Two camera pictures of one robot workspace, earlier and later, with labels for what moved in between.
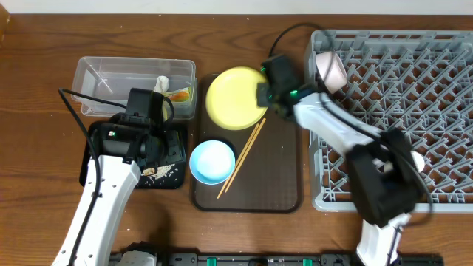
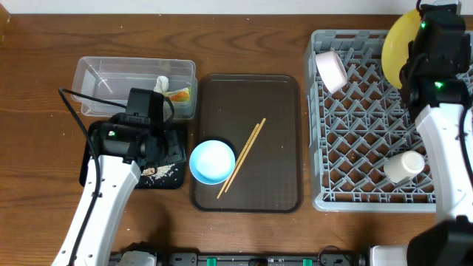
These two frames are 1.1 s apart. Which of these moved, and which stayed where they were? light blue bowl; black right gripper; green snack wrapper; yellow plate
Moved: yellow plate; black right gripper
Stayed: green snack wrapper; light blue bowl
